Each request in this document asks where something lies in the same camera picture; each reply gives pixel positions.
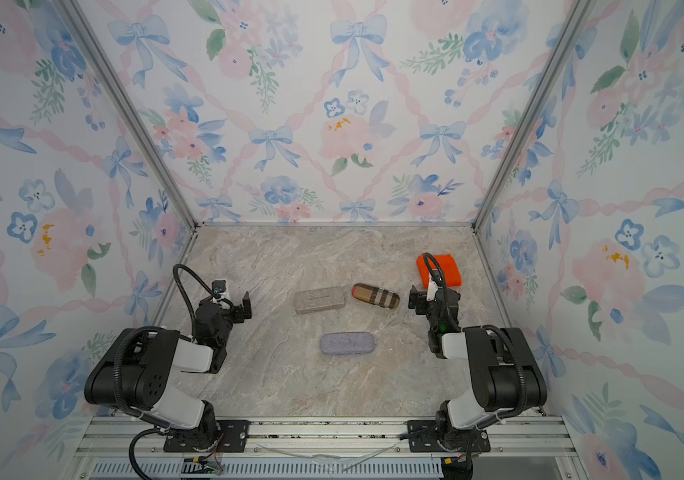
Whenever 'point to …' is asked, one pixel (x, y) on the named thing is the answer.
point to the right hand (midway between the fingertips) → (431, 285)
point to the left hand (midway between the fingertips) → (234, 292)
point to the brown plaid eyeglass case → (375, 296)
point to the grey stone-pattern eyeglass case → (319, 299)
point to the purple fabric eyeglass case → (347, 343)
